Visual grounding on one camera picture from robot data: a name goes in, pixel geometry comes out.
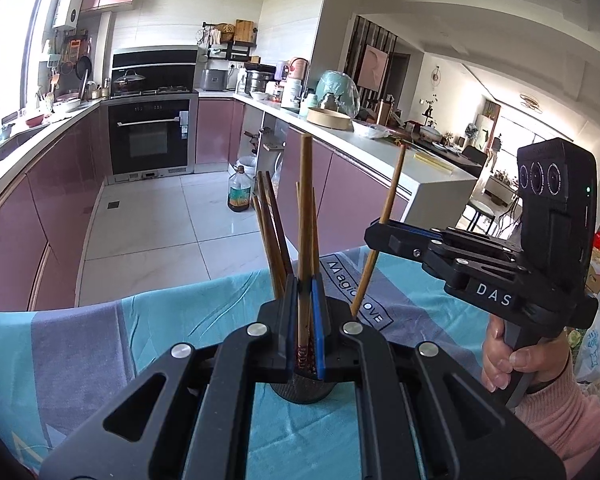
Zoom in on pink base cabinets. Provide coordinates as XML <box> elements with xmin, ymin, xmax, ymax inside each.
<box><xmin>195</xmin><ymin>97</ymin><xmax>416</xmax><ymax>227</ymax></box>
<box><xmin>0</xmin><ymin>102</ymin><xmax>112</xmax><ymax>321</ymax></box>

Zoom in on round bamboo steamer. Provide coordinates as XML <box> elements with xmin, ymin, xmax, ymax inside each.
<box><xmin>306</xmin><ymin>107</ymin><xmax>353</xmax><ymax>131</ymax></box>

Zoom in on kitchen window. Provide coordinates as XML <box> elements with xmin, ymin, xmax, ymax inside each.
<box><xmin>0</xmin><ymin>0</ymin><xmax>51</xmax><ymax>126</ymax></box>

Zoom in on dark dining table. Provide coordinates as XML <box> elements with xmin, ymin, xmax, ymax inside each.
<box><xmin>415</xmin><ymin>137</ymin><xmax>484</xmax><ymax>177</ymax></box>

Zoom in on black built-in oven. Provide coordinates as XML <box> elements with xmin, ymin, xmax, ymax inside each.
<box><xmin>107</xmin><ymin>97</ymin><xmax>194</xmax><ymax>182</ymax></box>

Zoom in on red-patterned wooden chopstick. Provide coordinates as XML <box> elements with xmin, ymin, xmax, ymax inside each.
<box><xmin>350</xmin><ymin>145</ymin><xmax>407</xmax><ymax>319</ymax></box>
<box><xmin>298</xmin><ymin>135</ymin><xmax>314</xmax><ymax>368</ymax></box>

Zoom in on plastic oil bottle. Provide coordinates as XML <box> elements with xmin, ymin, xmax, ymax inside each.
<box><xmin>227</xmin><ymin>165</ymin><xmax>254</xmax><ymax>213</ymax></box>

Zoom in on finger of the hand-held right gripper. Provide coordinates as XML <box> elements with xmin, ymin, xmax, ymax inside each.
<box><xmin>376</xmin><ymin>218</ymin><xmax>522</xmax><ymax>254</ymax></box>
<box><xmin>364</xmin><ymin>224</ymin><xmax>482</xmax><ymax>287</ymax></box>

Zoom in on pink kettle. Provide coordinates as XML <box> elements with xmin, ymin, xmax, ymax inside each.
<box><xmin>287</xmin><ymin>57</ymin><xmax>311</xmax><ymax>81</ymax></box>

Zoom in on steel pot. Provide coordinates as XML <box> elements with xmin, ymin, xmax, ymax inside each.
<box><xmin>245</xmin><ymin>65</ymin><xmax>276</xmax><ymax>96</ymax></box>

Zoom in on bundle of wooden chopsticks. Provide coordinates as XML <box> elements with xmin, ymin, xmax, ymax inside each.
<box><xmin>252</xmin><ymin>170</ymin><xmax>322</xmax><ymax>306</ymax></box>

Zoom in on black mesh utensil holder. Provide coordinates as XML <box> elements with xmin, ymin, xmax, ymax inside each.
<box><xmin>270</xmin><ymin>297</ymin><xmax>352</xmax><ymax>405</ymax></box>

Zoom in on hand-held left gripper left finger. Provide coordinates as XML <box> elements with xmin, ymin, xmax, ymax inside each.
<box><xmin>40</xmin><ymin>275</ymin><xmax>302</xmax><ymax>480</ymax></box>

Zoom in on person's right hand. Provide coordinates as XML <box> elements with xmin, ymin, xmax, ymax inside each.
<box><xmin>481</xmin><ymin>316</ymin><xmax>572</xmax><ymax>392</ymax></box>

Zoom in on white plastic bag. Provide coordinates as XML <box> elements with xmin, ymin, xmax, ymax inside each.
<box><xmin>352</xmin><ymin>121</ymin><xmax>391</xmax><ymax>140</ymax></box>

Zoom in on teal food cover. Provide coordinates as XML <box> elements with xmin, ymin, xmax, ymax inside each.
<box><xmin>316</xmin><ymin>71</ymin><xmax>361</xmax><ymax>116</ymax></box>

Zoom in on black range hood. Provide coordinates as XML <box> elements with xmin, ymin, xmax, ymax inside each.
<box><xmin>111</xmin><ymin>47</ymin><xmax>201</xmax><ymax>98</ymax></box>

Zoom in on wall picture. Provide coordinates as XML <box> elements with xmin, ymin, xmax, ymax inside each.
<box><xmin>357</xmin><ymin>45</ymin><xmax>385</xmax><ymax>91</ymax></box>

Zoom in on blue grey printed tablecloth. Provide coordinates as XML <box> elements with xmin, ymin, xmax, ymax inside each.
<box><xmin>0</xmin><ymin>247</ymin><xmax>526</xmax><ymax>480</ymax></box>

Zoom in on black wall rack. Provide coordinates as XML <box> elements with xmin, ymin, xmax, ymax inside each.
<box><xmin>202</xmin><ymin>22</ymin><xmax>259</xmax><ymax>61</ymax></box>

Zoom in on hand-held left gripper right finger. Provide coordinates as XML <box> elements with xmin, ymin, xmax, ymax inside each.
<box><xmin>310</xmin><ymin>275</ymin><xmax>567</xmax><ymax>480</ymax></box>

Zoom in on person's right forearm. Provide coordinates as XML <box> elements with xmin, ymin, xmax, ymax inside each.
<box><xmin>514</xmin><ymin>355</ymin><xmax>600</xmax><ymax>477</ymax></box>

